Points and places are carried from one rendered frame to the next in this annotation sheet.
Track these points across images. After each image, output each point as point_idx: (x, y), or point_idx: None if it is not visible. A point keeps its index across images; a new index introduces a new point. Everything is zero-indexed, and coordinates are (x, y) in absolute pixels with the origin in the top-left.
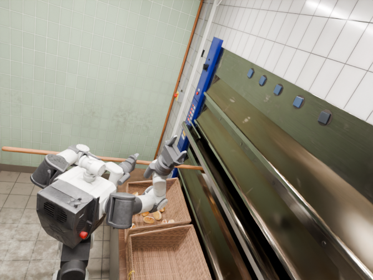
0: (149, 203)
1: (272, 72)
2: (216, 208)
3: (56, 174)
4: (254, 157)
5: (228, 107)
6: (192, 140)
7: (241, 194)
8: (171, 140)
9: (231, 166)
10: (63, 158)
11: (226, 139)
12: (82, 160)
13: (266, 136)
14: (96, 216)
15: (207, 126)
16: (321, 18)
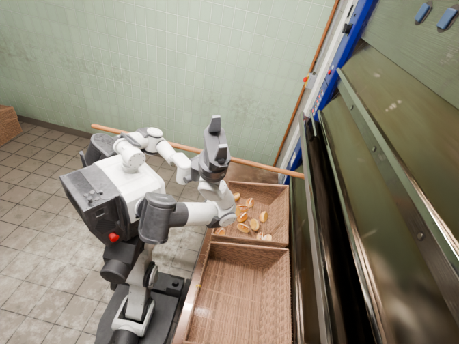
0: (202, 216)
1: None
2: None
3: (101, 158)
4: (392, 176)
5: (367, 87)
6: (303, 137)
7: (351, 236)
8: (210, 124)
9: (349, 184)
10: None
11: (354, 140)
12: (118, 144)
13: (427, 138)
14: (127, 219)
15: (332, 120)
16: None
